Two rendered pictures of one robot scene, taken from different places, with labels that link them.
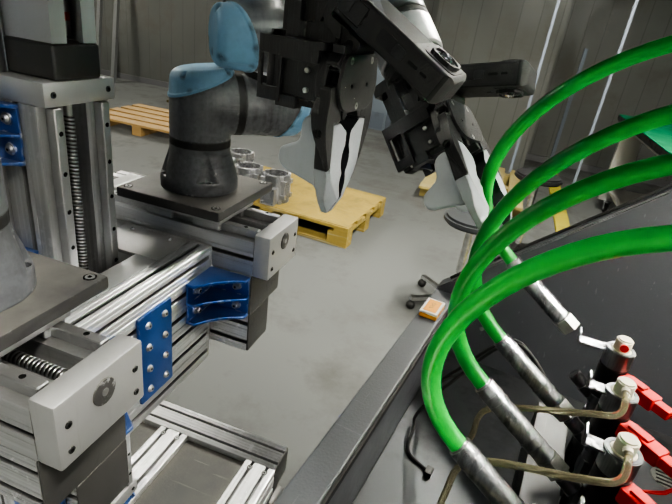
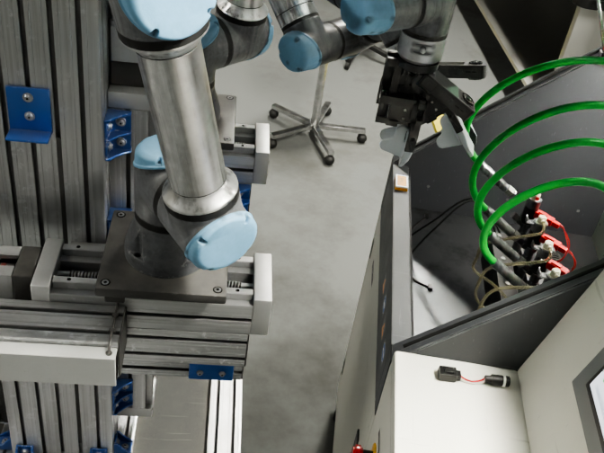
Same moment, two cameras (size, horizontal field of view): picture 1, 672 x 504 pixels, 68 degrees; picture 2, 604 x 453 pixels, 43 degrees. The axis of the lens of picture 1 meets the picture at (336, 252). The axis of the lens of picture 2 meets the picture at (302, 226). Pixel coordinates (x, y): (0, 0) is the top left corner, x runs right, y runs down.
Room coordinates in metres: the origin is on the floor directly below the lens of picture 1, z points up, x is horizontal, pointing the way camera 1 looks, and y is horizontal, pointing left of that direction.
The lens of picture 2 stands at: (-0.58, 0.65, 1.96)
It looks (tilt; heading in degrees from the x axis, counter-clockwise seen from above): 37 degrees down; 336
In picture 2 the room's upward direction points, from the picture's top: 9 degrees clockwise
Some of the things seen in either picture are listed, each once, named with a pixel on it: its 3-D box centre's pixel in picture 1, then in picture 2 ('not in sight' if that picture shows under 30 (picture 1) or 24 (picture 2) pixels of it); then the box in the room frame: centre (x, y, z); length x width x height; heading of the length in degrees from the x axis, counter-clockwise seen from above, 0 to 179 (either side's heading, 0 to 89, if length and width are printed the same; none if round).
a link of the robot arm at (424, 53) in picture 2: not in sight; (421, 46); (0.46, 0.03, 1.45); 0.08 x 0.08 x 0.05
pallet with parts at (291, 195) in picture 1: (293, 187); not in sight; (3.59, 0.38, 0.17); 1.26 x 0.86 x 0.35; 73
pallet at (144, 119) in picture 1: (162, 123); not in sight; (5.44, 2.07, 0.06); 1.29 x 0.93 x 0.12; 73
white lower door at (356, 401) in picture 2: not in sight; (354, 394); (0.55, -0.07, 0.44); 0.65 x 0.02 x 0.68; 156
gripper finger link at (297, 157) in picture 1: (307, 163); (395, 146); (0.45, 0.04, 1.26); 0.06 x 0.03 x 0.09; 66
